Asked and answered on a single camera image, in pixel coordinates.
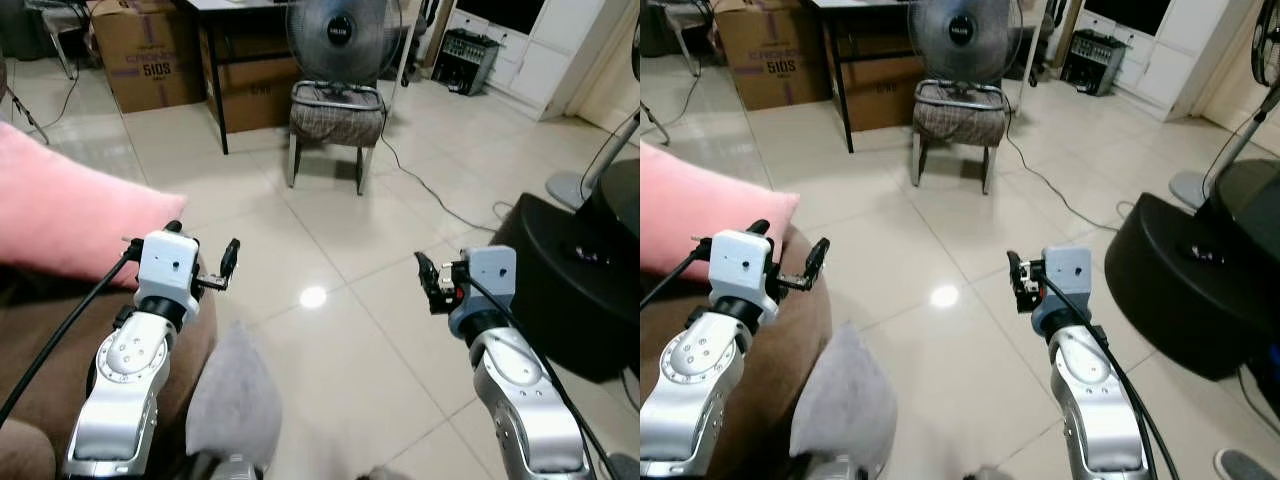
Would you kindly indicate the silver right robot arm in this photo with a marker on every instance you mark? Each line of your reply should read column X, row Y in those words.
column 525, row 405
column 1095, row 400

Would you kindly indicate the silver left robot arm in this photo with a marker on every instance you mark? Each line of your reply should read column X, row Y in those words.
column 125, row 400
column 690, row 405

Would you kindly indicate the brown sofa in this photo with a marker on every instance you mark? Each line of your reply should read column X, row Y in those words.
column 40, row 310
column 805, row 320

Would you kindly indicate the pink pillow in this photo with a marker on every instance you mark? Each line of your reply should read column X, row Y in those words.
column 70, row 205
column 700, row 205

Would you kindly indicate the grey pillow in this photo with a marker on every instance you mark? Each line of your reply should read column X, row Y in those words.
column 235, row 400
column 845, row 400

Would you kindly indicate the black tripod leg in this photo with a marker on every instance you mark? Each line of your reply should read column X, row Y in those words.
column 655, row 122
column 25, row 115

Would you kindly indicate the grey standing fan base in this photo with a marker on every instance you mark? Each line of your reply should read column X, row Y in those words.
column 568, row 188
column 1190, row 187

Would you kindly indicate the plain brown cardboard box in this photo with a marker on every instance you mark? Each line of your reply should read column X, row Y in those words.
column 885, row 95
column 255, row 95

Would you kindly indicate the metal stool with plaid cushion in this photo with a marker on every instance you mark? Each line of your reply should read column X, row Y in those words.
column 337, row 118
column 960, row 115

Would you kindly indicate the cardboard box with purple print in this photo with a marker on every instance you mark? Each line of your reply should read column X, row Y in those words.
column 775, row 60
column 150, row 60

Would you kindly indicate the black desk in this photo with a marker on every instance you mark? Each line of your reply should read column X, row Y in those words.
column 215, row 60
column 838, row 60

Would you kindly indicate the silver robot leg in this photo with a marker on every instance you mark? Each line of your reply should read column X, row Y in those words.
column 235, row 468
column 855, row 468

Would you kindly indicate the black amplifier box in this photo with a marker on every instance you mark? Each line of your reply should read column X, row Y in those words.
column 1093, row 62
column 465, row 62

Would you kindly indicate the black electric fan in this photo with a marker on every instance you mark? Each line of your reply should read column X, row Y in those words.
column 340, row 35
column 962, row 35

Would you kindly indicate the white cabinet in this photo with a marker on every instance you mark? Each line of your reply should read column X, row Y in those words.
column 560, row 60
column 1185, row 60

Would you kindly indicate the black television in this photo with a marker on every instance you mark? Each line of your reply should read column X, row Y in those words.
column 505, row 12
column 1130, row 10

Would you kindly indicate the grey shoe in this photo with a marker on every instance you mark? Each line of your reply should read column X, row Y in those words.
column 1248, row 466

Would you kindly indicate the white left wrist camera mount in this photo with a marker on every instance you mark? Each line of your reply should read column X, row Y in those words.
column 167, row 262
column 742, row 262

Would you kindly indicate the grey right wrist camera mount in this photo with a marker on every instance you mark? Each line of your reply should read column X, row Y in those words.
column 492, row 275
column 1068, row 272

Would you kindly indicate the metal frame chair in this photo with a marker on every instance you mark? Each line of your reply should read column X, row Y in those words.
column 685, row 22
column 62, row 25

